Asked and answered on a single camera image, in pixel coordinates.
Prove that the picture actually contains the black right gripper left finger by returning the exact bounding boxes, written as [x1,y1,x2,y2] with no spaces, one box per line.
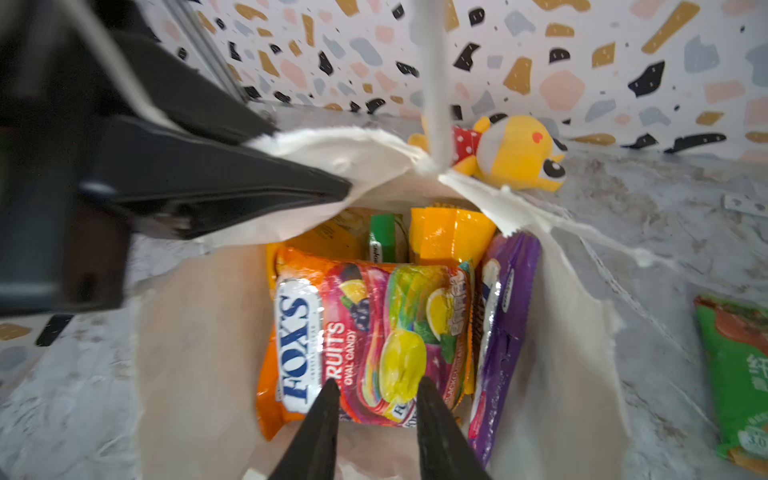
[268,379,340,480]

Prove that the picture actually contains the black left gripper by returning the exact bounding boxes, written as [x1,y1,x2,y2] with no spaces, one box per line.
[1,1,351,318]

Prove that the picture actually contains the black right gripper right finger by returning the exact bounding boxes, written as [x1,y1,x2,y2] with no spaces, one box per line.
[416,376,490,480]

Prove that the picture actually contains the orange snack packet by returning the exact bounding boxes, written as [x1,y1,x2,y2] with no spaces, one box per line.
[255,242,304,441]

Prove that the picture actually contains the white printed paper bag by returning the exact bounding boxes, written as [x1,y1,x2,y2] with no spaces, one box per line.
[129,127,630,479]

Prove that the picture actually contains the Fox's fruits candy bag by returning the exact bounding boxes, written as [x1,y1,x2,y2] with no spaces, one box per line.
[274,247,472,427]

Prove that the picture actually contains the purple snack packet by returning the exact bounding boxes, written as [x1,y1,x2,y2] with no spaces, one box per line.
[468,231,541,466]

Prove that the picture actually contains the green corn chips bag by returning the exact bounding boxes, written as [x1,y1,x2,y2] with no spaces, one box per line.
[694,295,767,476]

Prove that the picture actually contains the yellow snack packet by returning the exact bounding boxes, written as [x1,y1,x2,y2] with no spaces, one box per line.
[409,207,497,267]

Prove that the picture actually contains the small green snack box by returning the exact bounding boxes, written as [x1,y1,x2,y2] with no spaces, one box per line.
[368,213,408,264]

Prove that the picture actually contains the yellow plush toy red dress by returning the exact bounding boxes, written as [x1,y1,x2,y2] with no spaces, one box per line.
[407,113,568,193]

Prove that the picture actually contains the aluminium left corner post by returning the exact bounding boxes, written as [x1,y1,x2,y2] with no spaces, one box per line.
[162,0,250,104]

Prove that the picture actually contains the flat metal perforated bracket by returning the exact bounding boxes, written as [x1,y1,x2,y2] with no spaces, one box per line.
[722,194,768,218]

